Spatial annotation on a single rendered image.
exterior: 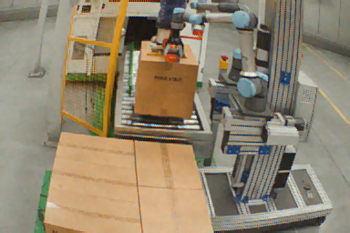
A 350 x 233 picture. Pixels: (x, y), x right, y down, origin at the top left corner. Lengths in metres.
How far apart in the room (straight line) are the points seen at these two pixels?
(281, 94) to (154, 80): 0.93
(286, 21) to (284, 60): 0.31
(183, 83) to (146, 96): 0.27
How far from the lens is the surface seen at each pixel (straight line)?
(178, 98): 3.12
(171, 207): 2.41
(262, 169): 3.02
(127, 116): 3.43
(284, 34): 2.68
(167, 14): 3.15
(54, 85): 3.81
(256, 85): 2.41
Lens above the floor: 1.96
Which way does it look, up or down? 24 degrees down
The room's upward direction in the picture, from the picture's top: 8 degrees clockwise
